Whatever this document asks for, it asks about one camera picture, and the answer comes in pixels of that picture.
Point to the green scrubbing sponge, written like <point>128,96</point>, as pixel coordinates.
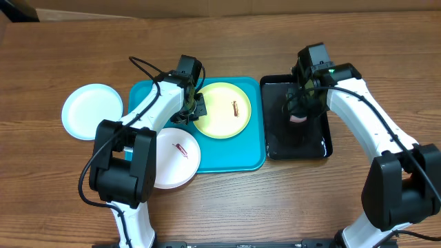
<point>297,119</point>

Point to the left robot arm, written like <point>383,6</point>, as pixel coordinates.
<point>122,169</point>

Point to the black rectangular tray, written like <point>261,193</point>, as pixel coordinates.
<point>284,139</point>

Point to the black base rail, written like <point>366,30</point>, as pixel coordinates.
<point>306,243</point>

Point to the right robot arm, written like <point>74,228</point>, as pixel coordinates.
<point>403,184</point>

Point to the yellow-green round plate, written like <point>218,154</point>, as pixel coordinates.
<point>228,109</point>

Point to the light blue round plate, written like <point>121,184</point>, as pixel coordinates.
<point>87,106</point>

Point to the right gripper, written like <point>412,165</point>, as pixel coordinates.
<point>300,102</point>

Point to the teal plastic serving tray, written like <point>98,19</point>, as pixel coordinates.
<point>243,152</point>

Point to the dark object top-left corner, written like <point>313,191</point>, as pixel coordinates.
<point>19,11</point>

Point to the white pink round plate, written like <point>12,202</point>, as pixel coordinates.
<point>178,157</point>

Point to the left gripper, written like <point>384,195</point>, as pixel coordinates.
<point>200,111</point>

